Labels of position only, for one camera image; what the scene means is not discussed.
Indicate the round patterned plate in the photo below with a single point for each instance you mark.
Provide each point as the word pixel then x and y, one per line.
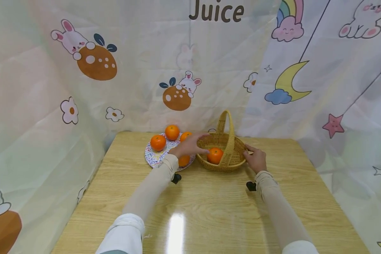
pixel 155 158

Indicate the person's right hand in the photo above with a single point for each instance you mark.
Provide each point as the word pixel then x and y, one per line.
pixel 257 159

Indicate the person's right fingers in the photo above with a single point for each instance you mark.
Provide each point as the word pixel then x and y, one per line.
pixel 249 149

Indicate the person's left forearm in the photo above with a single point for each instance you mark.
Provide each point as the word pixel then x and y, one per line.
pixel 147 197

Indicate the person's right forearm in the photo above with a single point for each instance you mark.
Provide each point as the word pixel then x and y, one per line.
pixel 281 211

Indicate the person's left fingers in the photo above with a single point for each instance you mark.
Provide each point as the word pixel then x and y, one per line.
pixel 200 137

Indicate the black wrist band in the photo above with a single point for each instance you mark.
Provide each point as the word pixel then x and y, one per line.
pixel 251 186
pixel 176 178

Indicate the person's left hand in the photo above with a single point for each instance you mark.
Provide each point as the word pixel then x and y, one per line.
pixel 189 146

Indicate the person's left thumb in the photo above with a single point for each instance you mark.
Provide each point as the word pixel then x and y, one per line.
pixel 202 151

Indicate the orange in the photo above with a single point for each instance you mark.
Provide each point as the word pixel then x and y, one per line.
pixel 185 135
pixel 158 142
pixel 172 132
pixel 183 161
pixel 215 156

